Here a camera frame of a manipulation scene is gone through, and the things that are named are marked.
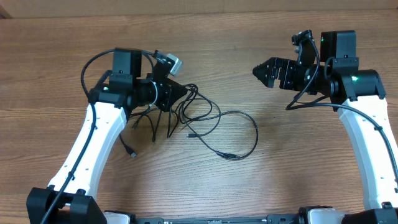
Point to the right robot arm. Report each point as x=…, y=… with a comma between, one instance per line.
x=328, y=75

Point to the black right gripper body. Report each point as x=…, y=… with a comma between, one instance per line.
x=297, y=79

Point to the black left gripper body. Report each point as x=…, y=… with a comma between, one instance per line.
x=163, y=100

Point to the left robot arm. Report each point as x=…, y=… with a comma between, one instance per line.
x=137, y=78

